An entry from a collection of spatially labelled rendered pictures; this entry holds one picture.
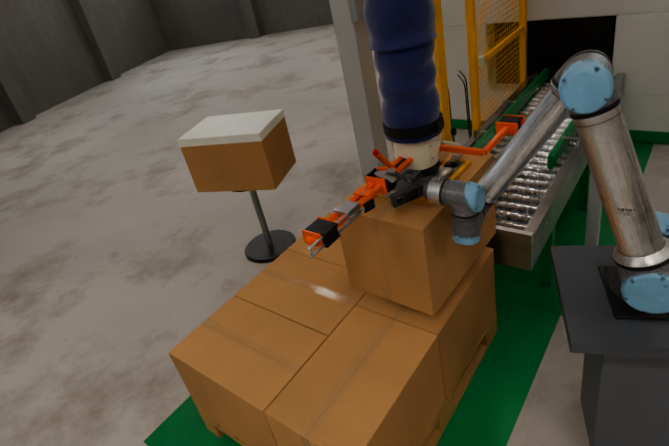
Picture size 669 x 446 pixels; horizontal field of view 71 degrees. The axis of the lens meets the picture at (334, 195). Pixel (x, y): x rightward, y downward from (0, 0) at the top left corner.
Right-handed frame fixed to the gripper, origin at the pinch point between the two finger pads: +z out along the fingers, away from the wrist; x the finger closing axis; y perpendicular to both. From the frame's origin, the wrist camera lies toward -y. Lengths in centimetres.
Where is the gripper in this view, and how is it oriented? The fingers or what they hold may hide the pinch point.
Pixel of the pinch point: (377, 183)
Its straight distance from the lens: 166.5
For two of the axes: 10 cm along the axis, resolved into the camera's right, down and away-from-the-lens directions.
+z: -7.9, -1.6, 5.9
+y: 5.9, -4.9, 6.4
